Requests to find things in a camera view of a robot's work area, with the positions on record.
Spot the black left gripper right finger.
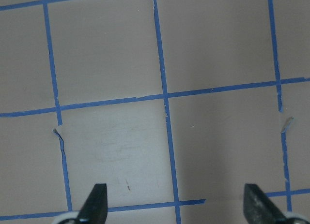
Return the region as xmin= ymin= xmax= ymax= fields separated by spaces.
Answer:
xmin=244 ymin=183 xmax=287 ymax=224

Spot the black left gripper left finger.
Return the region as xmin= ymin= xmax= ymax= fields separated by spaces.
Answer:
xmin=76 ymin=183 xmax=108 ymax=224

